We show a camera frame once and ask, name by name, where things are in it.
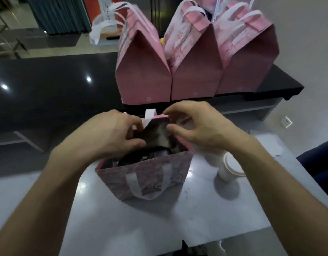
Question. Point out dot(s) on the person's left hand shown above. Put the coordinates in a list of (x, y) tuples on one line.
[(100, 135)]

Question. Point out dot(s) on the person's right hand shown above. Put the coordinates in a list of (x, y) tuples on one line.
[(209, 127)]

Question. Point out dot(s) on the person's left thumb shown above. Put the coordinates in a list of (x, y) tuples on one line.
[(136, 145)]

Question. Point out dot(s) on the person's right thumb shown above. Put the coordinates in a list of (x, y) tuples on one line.
[(178, 131)]

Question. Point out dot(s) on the pink marbled gift bag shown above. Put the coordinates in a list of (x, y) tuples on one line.
[(153, 175)]

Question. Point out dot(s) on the person's left forearm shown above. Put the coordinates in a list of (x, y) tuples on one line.
[(33, 207)]

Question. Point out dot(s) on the person's right forearm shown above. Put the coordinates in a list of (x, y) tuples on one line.
[(284, 199)]

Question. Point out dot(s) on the black item in bag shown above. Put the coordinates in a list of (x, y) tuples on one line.
[(148, 155)]

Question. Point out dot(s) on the white paper cup with lid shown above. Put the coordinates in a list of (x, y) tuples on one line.
[(229, 169)]

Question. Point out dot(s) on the closed pink gift bag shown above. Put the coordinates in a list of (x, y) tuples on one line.
[(246, 55), (196, 61), (142, 69)]

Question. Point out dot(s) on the white paper sheet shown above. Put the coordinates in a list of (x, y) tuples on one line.
[(270, 146)]

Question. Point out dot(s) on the black glossy counter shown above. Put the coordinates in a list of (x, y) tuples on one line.
[(52, 90)]

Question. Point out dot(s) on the white perforated strip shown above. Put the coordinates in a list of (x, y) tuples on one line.
[(216, 9)]

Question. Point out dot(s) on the red and white sign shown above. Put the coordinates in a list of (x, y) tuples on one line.
[(93, 7)]

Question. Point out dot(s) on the dark blue chair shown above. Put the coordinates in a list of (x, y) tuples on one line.
[(320, 165)]

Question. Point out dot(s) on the grey-blue curtain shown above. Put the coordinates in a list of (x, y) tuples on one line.
[(60, 14)]

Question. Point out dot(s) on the white wall socket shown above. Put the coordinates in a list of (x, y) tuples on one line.
[(286, 122)]

